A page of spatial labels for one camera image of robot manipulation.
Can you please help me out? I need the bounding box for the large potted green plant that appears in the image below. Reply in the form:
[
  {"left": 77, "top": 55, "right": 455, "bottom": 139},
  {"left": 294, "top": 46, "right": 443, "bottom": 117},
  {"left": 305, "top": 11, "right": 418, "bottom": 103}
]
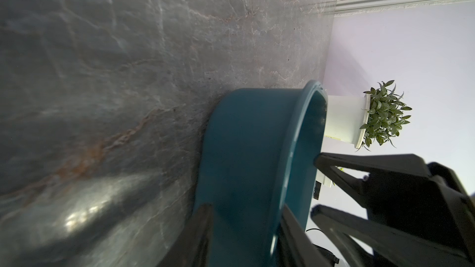
[{"left": 324, "top": 80, "right": 412, "bottom": 150}]

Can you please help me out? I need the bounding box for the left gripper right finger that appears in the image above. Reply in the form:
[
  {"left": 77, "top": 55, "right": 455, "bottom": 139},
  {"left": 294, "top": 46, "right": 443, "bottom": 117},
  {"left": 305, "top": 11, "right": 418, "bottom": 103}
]
[{"left": 278, "top": 205, "right": 330, "bottom": 267}]

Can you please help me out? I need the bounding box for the teal plastic storage box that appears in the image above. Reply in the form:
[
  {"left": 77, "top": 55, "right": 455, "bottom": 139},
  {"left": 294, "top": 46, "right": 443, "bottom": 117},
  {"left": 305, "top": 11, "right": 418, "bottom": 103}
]
[{"left": 195, "top": 80, "right": 327, "bottom": 267}]

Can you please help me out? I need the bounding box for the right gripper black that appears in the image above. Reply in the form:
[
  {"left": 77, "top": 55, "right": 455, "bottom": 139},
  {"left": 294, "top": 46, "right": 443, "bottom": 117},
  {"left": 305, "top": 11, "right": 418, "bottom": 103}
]
[{"left": 310, "top": 153, "right": 475, "bottom": 267}]

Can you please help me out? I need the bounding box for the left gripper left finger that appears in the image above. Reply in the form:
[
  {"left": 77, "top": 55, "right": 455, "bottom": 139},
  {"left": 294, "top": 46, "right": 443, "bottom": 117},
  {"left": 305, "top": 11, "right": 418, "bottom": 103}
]
[{"left": 158, "top": 204, "right": 213, "bottom": 267}]

